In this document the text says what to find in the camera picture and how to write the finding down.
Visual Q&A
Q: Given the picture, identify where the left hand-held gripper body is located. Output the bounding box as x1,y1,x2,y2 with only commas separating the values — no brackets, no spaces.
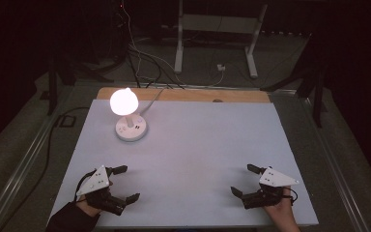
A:
75,164,128,217

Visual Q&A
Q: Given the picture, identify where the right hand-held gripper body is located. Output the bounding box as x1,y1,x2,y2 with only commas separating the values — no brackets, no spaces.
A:
241,166,300,210

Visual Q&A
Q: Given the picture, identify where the white mushroom table lamp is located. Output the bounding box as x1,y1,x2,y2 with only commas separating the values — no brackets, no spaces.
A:
109,87,149,143

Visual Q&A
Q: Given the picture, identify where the person's right hand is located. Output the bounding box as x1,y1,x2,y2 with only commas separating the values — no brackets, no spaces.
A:
263,186,297,224

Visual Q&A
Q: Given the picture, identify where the person's left hand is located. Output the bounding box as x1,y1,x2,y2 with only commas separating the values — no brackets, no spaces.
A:
75,194,103,218

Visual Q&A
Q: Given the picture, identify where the white table mat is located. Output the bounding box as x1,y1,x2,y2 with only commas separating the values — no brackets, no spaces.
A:
49,99,320,229

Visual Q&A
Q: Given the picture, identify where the black tripod stand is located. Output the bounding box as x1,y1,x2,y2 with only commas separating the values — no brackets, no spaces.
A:
260,32,329,129
45,52,114,117

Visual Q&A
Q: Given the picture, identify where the wooden table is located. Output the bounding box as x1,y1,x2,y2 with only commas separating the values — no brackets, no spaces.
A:
96,86,271,103

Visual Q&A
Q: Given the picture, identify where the left hand-held gripper black cable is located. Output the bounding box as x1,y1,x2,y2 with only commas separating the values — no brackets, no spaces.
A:
73,168,98,203

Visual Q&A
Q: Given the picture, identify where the hand-held gripper black cable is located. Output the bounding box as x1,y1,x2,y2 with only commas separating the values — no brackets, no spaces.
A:
282,187,300,206
73,168,98,203

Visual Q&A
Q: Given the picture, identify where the right hand-held gripper black cable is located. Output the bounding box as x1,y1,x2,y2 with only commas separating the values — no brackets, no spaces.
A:
282,187,300,206

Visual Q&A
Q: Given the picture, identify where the long black floor cable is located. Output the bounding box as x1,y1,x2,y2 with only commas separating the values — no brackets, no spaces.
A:
0,106,91,232

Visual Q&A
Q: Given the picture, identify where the metal floor rail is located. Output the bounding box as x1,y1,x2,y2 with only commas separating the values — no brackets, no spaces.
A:
269,89,370,232
0,85,78,232

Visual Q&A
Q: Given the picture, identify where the black square floor bracket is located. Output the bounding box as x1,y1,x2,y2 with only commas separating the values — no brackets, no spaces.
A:
57,114,77,129

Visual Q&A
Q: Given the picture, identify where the white lamp cable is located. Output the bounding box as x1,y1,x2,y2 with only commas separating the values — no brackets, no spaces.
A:
137,87,167,116

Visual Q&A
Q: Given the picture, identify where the bundle of black cables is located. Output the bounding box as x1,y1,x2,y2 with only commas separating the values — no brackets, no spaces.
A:
110,0,186,90

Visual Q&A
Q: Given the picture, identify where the thin white floor cable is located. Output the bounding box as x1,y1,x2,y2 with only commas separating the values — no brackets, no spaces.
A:
121,0,225,88

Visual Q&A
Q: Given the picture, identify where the white metal stand frame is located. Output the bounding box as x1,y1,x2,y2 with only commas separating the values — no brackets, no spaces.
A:
174,0,269,79

